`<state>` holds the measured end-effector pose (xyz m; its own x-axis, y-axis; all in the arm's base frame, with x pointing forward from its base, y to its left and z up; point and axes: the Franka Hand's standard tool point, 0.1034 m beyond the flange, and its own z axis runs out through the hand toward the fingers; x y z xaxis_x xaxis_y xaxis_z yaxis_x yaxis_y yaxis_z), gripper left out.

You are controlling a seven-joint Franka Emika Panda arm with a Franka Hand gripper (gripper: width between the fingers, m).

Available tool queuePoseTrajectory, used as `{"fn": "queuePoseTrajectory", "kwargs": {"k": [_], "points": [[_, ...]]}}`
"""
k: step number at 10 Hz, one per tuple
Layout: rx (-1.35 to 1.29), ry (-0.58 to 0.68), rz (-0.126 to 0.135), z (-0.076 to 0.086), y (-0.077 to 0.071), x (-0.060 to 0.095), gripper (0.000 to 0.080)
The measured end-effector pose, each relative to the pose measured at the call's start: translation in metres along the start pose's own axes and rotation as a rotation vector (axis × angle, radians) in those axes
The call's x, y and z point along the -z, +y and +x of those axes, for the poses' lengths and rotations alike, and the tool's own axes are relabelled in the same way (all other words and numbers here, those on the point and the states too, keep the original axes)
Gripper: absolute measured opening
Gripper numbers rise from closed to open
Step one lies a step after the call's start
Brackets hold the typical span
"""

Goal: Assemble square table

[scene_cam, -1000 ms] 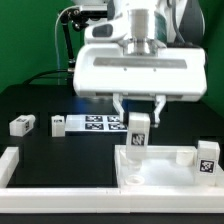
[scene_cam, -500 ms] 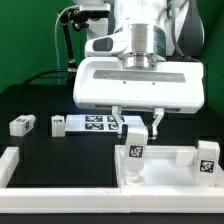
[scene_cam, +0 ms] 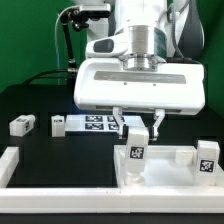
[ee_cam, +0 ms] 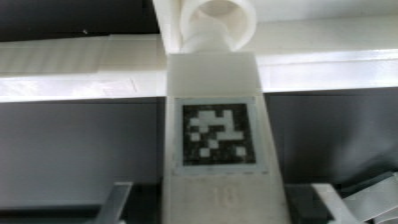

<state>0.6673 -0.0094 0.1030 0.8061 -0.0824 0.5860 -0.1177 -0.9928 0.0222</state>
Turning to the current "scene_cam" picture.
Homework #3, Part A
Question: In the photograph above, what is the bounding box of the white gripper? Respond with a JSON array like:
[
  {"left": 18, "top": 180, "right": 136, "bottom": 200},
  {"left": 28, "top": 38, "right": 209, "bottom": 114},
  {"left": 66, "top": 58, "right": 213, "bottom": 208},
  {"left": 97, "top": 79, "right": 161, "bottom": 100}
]
[{"left": 74, "top": 58, "right": 205, "bottom": 141}]

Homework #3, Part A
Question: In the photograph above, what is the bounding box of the white square tabletop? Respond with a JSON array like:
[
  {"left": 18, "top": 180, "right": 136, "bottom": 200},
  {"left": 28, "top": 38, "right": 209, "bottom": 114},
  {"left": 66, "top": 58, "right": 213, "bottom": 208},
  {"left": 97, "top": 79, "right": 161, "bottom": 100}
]
[{"left": 114, "top": 145, "right": 224, "bottom": 188}]

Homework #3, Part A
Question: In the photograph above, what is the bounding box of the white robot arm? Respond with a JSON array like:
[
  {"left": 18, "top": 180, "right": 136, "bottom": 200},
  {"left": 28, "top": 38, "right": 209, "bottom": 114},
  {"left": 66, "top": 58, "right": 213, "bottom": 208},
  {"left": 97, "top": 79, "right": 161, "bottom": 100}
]
[{"left": 74, "top": 0, "right": 205, "bottom": 140}]

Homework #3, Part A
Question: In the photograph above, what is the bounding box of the white plate with markers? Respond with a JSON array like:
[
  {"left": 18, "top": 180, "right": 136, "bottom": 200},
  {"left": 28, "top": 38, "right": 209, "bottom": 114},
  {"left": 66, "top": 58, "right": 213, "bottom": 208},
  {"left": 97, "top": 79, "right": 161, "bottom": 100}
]
[{"left": 64, "top": 114, "right": 146, "bottom": 133}]

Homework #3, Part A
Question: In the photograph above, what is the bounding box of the white U-shaped fence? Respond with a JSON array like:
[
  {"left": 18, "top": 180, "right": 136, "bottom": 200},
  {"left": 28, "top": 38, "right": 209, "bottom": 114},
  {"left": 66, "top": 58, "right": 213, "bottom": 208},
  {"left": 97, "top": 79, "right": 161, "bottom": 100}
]
[{"left": 0, "top": 147, "right": 224, "bottom": 213}]

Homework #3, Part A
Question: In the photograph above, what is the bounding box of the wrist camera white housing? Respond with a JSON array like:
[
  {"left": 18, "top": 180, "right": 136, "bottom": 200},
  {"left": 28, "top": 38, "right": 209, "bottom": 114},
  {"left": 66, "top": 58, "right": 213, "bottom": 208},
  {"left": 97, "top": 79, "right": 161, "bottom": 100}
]
[{"left": 86, "top": 35, "right": 128, "bottom": 58}]

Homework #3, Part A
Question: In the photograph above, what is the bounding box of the grey braided wrist cable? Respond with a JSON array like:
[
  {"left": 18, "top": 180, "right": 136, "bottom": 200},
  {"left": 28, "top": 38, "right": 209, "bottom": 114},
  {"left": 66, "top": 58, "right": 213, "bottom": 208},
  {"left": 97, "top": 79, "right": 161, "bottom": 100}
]
[{"left": 166, "top": 0, "right": 194, "bottom": 61}]

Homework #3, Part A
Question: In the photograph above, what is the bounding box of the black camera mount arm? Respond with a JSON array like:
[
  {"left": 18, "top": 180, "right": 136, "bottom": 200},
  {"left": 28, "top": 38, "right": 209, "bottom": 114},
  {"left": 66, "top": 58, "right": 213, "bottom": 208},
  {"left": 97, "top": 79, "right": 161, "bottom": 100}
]
[{"left": 59, "top": 3, "right": 113, "bottom": 73}]

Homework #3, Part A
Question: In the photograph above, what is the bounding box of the black cable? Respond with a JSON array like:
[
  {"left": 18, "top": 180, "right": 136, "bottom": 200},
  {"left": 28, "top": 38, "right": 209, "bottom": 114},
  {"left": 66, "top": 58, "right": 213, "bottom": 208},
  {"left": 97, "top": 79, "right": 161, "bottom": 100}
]
[{"left": 21, "top": 69, "right": 81, "bottom": 86}]

